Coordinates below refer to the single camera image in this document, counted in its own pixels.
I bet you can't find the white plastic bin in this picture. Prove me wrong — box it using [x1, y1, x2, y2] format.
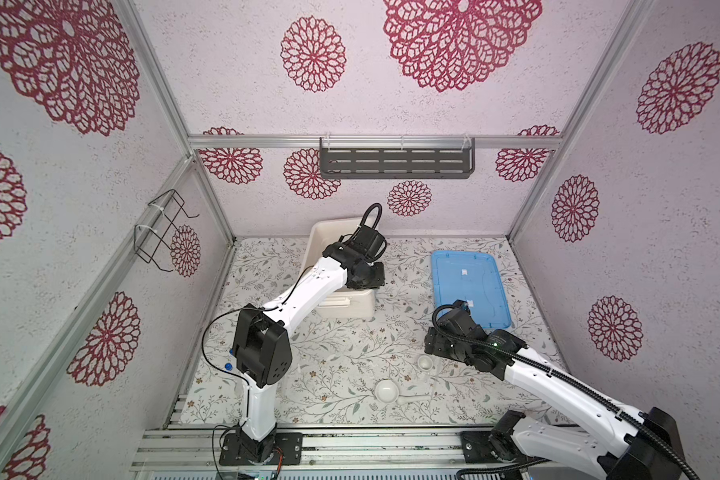
[299, 217, 378, 320]

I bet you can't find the blue plastic lid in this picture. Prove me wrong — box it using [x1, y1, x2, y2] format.
[431, 250, 512, 330]

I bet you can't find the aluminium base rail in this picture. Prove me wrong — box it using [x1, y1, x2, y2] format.
[128, 424, 637, 480]

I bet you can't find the black wire wall rack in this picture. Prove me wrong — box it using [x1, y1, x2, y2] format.
[132, 189, 201, 277]

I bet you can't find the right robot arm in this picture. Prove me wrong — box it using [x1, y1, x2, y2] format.
[425, 300, 698, 479]

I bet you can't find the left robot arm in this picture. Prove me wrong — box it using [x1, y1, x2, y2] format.
[203, 225, 387, 464]

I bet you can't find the dark metal wall shelf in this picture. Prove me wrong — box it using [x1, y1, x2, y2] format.
[318, 137, 475, 180]

